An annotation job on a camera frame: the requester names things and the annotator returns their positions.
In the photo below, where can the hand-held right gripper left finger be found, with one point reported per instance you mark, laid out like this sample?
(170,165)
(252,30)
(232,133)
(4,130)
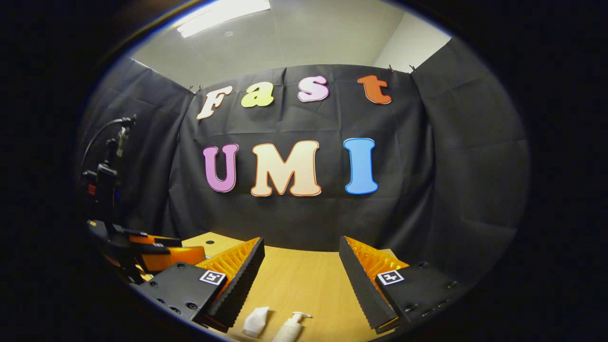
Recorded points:
(240,285)

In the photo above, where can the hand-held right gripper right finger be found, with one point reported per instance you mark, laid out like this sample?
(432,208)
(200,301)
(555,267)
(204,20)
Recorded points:
(361,285)

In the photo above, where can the black backdrop cloth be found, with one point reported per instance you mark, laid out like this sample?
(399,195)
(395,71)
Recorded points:
(451,166)

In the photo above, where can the white pump bottle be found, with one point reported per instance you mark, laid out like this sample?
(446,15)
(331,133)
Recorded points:
(289,328)

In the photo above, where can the white skin care tube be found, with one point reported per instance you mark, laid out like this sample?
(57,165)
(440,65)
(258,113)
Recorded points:
(255,323)

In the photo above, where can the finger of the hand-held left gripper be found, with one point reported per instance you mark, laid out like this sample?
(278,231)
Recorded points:
(173,259)
(137,235)

